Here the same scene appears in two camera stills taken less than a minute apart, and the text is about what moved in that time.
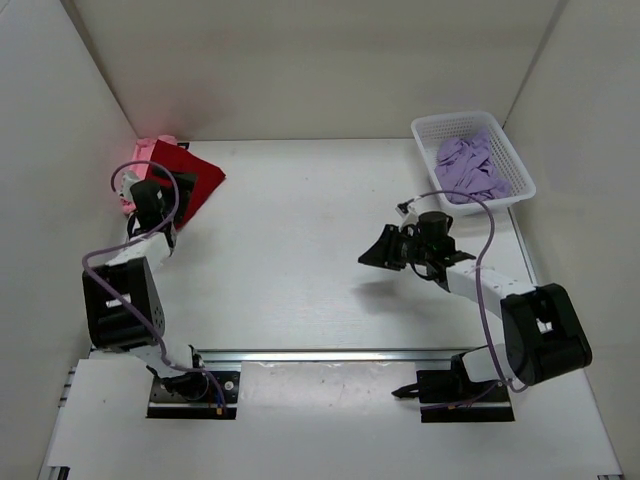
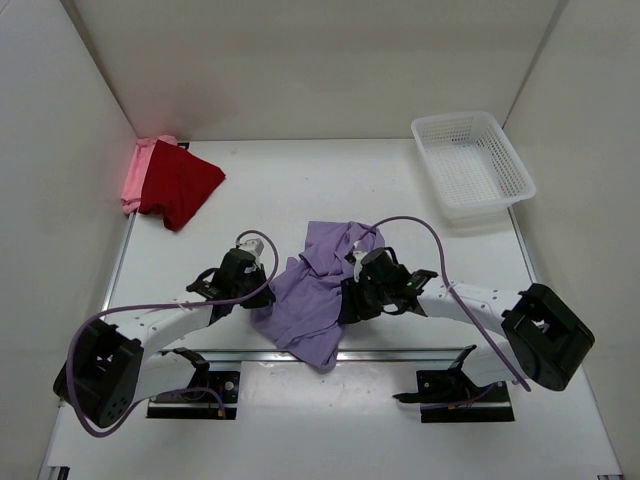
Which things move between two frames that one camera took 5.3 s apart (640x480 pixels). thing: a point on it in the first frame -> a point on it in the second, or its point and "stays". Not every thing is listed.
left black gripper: x=185 y=183 -> x=264 y=297
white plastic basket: x=469 y=151 stays
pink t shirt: x=144 y=150 stays
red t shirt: x=208 y=175 stays
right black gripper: x=384 y=253 -> x=354 y=309
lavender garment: x=466 y=164 -> x=301 y=309
